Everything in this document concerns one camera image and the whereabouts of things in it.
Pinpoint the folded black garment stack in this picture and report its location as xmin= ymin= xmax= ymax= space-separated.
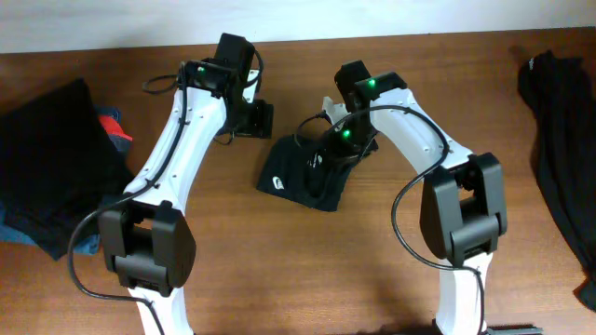
xmin=1 ymin=79 xmax=133 ymax=261

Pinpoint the blue garment under stack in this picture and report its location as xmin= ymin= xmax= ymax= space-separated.
xmin=1 ymin=106 xmax=132 ymax=255

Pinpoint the dark green t-shirt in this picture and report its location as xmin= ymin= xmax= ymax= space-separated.
xmin=256 ymin=135 xmax=367 ymax=212

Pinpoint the black garment at right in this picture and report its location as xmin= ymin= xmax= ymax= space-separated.
xmin=518 ymin=50 xmax=595 ymax=311

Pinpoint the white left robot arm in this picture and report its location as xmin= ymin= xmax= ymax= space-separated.
xmin=97 ymin=60 xmax=272 ymax=334

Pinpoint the red garment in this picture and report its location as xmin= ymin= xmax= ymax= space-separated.
xmin=98 ymin=115 xmax=133 ymax=141

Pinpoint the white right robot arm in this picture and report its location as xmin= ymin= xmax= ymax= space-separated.
xmin=332 ymin=69 xmax=508 ymax=334

